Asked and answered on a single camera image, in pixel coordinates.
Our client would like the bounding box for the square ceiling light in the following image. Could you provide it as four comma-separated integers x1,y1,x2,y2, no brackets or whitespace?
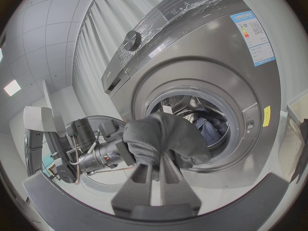
3,79,22,96

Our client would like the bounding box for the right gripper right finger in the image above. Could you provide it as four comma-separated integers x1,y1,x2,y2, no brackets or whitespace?
159,155,202,213

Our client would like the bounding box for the cream laundry basket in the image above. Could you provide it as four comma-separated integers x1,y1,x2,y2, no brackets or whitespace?
278,95,308,186

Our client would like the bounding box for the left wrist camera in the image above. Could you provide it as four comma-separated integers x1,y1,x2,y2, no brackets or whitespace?
98,120,125,141

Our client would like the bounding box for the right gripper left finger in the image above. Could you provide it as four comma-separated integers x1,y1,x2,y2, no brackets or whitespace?
111,163,154,214

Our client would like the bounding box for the grey washing machine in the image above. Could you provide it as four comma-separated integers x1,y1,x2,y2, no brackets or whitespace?
101,0,282,178

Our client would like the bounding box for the white curtain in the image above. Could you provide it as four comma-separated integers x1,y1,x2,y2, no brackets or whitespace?
72,0,174,121

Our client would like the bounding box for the heap of dark clothes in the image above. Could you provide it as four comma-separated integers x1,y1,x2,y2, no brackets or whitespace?
178,110,229,149

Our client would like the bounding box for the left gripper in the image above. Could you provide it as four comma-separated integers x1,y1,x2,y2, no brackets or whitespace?
80,138,137,175

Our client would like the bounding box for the black garment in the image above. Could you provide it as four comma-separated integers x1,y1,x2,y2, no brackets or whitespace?
122,112,213,181
290,118,308,185

